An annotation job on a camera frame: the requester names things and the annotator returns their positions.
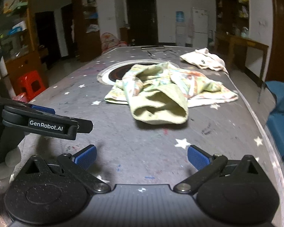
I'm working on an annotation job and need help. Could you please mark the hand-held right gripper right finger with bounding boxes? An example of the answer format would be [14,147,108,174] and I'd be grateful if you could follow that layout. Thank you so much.
[173,145,274,194]

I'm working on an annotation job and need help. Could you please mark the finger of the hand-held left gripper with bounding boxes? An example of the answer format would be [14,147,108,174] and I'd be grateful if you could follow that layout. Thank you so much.
[2,105,93,140]
[0,97,55,114]

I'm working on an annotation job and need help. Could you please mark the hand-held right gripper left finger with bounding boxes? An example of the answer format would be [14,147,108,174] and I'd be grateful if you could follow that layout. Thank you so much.
[12,145,111,193]

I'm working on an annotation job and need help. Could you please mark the patterned green children's shirt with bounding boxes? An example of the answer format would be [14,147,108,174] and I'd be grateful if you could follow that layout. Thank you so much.
[104,61,239,125]

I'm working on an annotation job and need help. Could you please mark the person's left hand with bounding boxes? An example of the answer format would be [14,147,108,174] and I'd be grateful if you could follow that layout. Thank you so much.
[0,145,23,195]

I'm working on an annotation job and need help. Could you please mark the wooden display shelf with boxes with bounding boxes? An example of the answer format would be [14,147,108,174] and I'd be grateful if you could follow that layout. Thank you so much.
[0,0,49,93]

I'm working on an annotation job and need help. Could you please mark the red plastic stool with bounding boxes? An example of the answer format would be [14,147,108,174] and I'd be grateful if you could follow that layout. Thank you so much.
[15,70,46,101]

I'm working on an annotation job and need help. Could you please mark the grey star-print table cover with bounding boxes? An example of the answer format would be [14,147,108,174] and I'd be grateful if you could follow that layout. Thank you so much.
[0,46,284,227]

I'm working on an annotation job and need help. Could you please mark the arched wooden shelf unit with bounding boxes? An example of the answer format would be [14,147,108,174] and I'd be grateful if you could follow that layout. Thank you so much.
[72,0,102,62]

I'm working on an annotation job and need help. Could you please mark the round black induction cooktop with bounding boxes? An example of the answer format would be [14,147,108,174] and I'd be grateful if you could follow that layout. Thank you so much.
[97,60,180,87]

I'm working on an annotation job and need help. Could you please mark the blue chair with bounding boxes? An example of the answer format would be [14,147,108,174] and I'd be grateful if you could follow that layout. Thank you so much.
[264,80,284,171]

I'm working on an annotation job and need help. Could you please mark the polka-dot play tent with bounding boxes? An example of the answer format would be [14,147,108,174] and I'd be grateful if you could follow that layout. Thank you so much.
[101,33,128,54]

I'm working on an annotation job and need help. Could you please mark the cream cloth garment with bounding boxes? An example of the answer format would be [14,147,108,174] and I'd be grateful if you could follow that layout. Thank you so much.
[180,48,229,75]

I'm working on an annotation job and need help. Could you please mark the eyeglasses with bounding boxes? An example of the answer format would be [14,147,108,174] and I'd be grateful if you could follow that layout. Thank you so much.
[148,49,180,59]

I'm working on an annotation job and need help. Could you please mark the wooden desk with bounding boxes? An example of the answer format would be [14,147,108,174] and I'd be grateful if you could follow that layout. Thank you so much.
[214,32,269,86]

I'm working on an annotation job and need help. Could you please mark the white water dispenser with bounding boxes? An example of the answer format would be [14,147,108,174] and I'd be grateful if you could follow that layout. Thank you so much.
[175,11,187,46]

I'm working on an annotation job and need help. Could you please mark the white refrigerator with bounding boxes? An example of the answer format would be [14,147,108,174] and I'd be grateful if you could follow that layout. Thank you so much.
[192,8,209,47]

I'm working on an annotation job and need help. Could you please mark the dark wooden entrance door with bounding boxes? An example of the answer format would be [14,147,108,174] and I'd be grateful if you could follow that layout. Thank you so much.
[125,0,159,46]

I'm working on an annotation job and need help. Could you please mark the brown door with glass panel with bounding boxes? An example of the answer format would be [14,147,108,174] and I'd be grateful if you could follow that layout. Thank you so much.
[265,0,284,86]

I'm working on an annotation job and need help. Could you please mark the dark wooden wall cabinet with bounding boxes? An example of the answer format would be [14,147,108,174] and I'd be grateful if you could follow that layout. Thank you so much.
[215,0,249,50]

